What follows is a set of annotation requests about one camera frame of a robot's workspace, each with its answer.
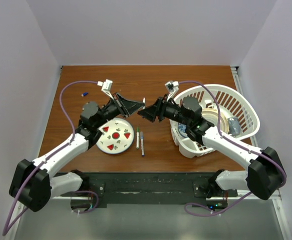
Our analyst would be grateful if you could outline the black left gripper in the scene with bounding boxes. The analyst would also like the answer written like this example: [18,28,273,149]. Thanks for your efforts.
[94,92,144,129]

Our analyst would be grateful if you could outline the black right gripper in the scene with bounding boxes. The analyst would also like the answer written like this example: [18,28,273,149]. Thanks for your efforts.
[138,93,191,127]

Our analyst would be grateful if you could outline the green-end white pen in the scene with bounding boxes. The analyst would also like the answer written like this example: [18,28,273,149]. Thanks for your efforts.
[136,127,140,149]

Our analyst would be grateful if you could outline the white pen with printed text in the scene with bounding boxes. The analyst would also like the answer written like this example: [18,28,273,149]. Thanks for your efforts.
[140,131,145,157]

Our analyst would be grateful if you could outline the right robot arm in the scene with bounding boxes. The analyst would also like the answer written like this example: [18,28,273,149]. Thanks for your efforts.
[138,96,286,200]

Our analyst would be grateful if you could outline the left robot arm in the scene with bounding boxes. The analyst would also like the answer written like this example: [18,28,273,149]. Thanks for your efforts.
[9,92,145,212]

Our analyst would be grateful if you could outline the watermelon pattern plate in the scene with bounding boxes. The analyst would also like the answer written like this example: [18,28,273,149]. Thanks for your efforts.
[96,118,135,155]

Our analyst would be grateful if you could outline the blue patterned bowl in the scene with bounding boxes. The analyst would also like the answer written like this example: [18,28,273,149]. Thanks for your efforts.
[177,123,188,138]

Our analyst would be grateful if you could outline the beige stacked plates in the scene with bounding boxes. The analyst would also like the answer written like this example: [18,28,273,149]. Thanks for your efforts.
[200,107,230,132]

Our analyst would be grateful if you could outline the white plastic basket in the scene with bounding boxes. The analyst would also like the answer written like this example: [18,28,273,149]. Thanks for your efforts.
[170,84,260,158]

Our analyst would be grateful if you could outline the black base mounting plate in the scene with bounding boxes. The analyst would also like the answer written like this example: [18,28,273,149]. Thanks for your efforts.
[63,172,237,209]

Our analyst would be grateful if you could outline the grey cup in basket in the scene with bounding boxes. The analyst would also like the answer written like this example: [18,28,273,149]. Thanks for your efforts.
[227,116,241,136]

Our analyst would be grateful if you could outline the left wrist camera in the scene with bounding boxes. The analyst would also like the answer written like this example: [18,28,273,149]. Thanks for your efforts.
[97,79,113,99]

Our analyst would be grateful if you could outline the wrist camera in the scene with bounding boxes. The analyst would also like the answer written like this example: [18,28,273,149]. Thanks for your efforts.
[165,81,179,101]
[97,79,113,99]

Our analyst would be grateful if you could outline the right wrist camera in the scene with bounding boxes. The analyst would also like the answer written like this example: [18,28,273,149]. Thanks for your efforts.
[165,81,179,101]

